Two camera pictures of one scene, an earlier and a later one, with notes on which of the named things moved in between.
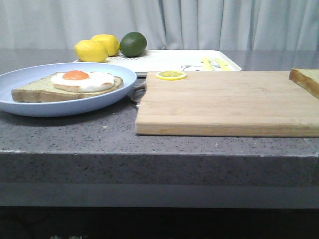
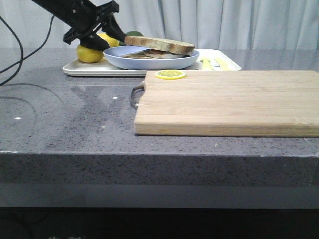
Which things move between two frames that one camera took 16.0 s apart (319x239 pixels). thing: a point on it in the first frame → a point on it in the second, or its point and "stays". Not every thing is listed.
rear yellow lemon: [110, 41] stays
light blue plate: [13, 78] → [113, 56]
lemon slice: [171, 75] stays
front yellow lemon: [91, 51] stays
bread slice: [43, 88] → [154, 54]
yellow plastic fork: [207, 64] stays
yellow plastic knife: [224, 66] stays
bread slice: [307, 78] → [160, 44]
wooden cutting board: [227, 103] stays
